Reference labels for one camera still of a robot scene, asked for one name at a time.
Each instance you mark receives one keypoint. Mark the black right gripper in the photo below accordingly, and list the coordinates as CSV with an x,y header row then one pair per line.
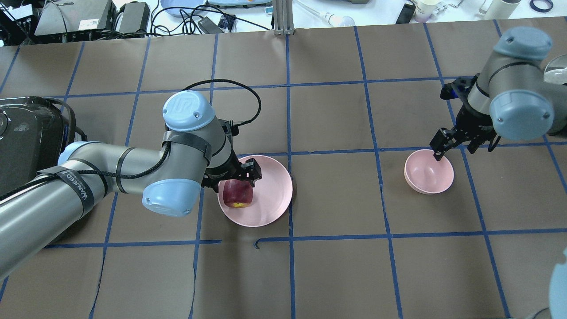
x,y
469,122

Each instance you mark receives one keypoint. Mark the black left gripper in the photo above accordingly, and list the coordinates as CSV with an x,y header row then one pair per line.
x,y
229,167

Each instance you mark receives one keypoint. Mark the red apple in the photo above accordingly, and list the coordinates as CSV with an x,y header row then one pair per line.
x,y
237,193

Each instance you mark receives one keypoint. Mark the small pink bowl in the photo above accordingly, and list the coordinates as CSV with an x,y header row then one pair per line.
x,y
424,174

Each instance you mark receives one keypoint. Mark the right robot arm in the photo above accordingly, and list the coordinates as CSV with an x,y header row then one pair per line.
x,y
508,99

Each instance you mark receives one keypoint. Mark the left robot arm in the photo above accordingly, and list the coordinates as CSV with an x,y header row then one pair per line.
x,y
197,151

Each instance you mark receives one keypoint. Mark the large pink plate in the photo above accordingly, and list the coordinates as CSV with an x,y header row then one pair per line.
x,y
272,195

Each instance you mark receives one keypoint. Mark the black power adapter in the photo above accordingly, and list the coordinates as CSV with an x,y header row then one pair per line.
x,y
207,26

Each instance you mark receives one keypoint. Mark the dark rice cooker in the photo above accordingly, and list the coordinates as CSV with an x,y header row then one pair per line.
x,y
34,131

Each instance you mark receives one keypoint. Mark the aluminium frame post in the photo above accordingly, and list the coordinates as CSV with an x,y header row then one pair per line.
x,y
282,17

